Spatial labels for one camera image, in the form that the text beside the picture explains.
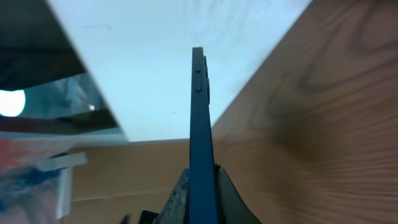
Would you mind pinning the blue Galaxy smartphone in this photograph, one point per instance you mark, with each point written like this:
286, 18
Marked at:
202, 199

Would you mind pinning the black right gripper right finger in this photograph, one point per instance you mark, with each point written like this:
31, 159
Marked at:
231, 207

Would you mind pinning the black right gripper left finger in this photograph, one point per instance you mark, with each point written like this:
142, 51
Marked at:
175, 210

